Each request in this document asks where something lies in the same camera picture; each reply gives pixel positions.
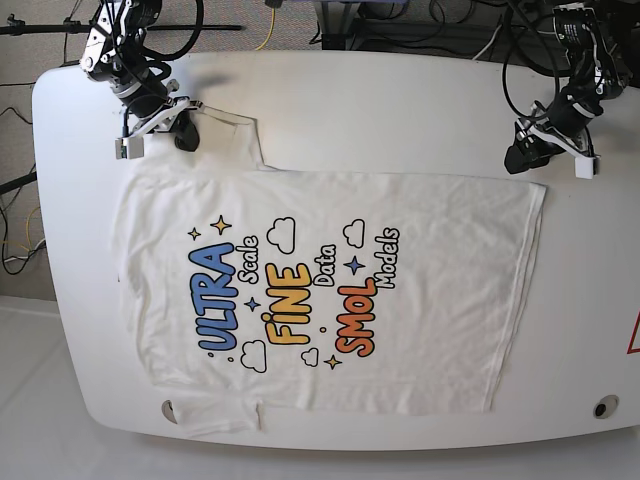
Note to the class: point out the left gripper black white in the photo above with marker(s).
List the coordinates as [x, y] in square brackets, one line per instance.
[559, 129]

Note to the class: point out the table grommet left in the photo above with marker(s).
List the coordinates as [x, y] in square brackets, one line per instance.
[168, 412]

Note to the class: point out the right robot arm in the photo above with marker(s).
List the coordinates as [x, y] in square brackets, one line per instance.
[140, 77]

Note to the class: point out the table grommet right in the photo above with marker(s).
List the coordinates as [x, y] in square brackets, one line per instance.
[606, 407]

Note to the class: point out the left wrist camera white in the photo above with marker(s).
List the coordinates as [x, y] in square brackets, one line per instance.
[586, 167]

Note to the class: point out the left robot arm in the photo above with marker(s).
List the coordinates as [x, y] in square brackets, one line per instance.
[568, 45]

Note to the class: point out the white printed T-shirt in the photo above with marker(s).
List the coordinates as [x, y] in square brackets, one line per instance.
[246, 287]

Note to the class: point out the table grommet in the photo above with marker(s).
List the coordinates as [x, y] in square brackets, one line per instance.
[606, 407]
[168, 412]

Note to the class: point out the black tripod bar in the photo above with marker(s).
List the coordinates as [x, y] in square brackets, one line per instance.
[16, 27]

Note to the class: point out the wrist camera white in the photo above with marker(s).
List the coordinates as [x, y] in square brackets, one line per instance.
[130, 148]
[586, 167]

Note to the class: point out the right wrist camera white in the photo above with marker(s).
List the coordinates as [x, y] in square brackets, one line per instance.
[130, 148]

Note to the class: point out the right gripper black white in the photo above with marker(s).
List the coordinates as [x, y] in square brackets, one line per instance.
[186, 136]

